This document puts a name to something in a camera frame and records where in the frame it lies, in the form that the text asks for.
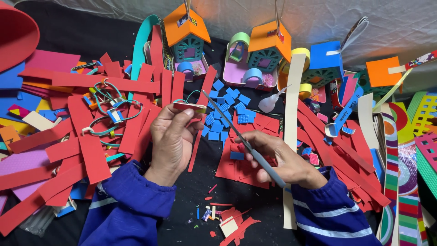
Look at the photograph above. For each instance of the person's left hand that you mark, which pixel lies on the person's left hand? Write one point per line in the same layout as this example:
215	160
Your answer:
169	143

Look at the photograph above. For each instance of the person's right hand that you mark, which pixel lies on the person's right hand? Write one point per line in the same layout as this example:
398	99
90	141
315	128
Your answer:
293	164

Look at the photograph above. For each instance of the person's right fingers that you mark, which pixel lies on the person's right fingers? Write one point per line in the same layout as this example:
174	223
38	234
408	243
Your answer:
254	136

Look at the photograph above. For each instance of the small red foam strip piece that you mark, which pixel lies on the small red foam strip piece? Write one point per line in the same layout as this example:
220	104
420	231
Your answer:
187	106

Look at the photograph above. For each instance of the single blue foam square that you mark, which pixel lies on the single blue foam square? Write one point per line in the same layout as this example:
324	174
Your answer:
237	155

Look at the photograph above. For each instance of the clear glue bottle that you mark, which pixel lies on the clear glue bottle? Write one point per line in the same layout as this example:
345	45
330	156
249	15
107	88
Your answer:
269	102

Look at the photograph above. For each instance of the pile of red foam cutouts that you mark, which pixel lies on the pile of red foam cutouts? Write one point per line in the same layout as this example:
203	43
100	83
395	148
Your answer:
239	170

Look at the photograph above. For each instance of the pile of blue foam squares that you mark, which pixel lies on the pile of blue foam squares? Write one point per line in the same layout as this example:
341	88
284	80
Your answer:
227	102

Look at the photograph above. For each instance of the long cream foam strip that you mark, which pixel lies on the long cream foam strip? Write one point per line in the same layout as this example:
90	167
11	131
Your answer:
293	112

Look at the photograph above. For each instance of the small patterned foam squares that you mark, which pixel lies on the small patterned foam squares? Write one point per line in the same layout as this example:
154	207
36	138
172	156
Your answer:
310	156

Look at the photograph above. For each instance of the black table cloth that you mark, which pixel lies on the black table cloth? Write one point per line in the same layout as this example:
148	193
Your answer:
191	184

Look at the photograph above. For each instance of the teal house with green arch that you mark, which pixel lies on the teal house with green arch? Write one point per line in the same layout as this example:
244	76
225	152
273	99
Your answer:
263	51

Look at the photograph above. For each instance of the scatter of small foam scraps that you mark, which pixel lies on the scatter of small foam scraps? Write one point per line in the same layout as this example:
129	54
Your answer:
232	222

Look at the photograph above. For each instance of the spread of long red strips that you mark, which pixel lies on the spread of long red strips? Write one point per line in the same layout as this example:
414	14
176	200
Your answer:
344	164

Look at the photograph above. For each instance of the blue lettered foam strip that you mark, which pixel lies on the blue lettered foam strip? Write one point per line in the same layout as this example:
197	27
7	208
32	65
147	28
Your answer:
348	112

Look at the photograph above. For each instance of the blue roof craft house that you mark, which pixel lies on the blue roof craft house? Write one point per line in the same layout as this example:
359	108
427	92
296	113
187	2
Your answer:
324	58

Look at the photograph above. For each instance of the short wide cream strip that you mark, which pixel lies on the short wide cream strip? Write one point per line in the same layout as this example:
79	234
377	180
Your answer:
366	119

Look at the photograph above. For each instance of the teal house with star sticker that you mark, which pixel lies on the teal house with star sticker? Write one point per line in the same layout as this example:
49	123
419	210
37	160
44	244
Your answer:
186	34

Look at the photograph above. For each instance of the teal foam loops with clips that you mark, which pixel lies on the teal foam loops with clips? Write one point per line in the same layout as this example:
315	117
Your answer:
116	116

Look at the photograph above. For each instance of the orange roof house with tab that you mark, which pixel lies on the orange roof house with tab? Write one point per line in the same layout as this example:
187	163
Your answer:
382	71

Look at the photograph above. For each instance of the teal foam band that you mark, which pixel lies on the teal foam band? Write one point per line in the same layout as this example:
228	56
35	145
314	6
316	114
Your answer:
141	44

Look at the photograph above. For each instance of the thin yellow green strip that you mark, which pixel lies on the thin yellow green strip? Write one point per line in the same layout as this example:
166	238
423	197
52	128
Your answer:
392	90

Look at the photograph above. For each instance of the grey plastic backdrop sheet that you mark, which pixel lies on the grey plastic backdrop sheet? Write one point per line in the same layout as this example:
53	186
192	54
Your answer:
341	17

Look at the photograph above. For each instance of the stack of striped patterned sheets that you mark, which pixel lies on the stack of striped patterned sheets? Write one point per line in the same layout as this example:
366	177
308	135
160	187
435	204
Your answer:
403	177

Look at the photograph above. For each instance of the heap of red foam strips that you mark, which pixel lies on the heap of red foam strips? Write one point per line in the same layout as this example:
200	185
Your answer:
85	136

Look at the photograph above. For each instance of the yellow lattice foam cutout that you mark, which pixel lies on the yellow lattice foam cutout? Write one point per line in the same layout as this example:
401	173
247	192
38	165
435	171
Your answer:
426	114

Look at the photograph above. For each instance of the pink lattice foam cutout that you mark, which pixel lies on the pink lattice foam cutout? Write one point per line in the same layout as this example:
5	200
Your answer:
428	150

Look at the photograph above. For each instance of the green glitter foam sheet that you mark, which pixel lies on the green glitter foam sheet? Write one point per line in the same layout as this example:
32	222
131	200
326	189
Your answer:
426	177

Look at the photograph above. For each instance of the floral patterned paper strip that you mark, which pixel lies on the floral patterned paper strip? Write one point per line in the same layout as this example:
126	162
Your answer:
421	59

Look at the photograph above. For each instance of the bag of clear glue sticks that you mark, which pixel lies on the bag of clear glue sticks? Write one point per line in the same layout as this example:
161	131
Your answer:
37	222

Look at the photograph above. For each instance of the stack of coloured foam sheets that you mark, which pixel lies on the stack of coloured foam sheets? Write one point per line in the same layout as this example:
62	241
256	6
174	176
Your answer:
20	85

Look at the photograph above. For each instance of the red foam roll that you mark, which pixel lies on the red foam roll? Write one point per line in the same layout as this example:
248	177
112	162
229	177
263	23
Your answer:
15	37

